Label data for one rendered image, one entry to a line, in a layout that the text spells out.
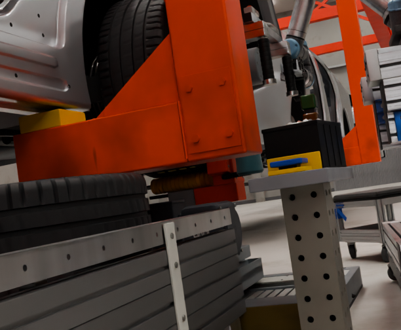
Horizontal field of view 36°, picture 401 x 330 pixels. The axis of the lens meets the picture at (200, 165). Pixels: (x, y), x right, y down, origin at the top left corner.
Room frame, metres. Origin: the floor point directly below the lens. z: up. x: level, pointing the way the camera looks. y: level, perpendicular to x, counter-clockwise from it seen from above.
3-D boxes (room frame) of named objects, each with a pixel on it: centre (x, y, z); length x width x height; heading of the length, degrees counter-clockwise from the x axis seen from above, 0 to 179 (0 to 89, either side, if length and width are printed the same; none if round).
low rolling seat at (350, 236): (3.19, -0.89, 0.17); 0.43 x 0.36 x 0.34; 20
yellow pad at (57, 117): (1.82, 0.41, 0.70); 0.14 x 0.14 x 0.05; 70
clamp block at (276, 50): (2.29, -0.34, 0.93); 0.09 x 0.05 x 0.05; 70
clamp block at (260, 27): (1.98, -0.23, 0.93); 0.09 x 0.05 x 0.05; 70
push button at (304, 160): (1.35, -0.19, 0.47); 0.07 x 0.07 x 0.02; 70
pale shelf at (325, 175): (1.51, -0.25, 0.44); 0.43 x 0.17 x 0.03; 160
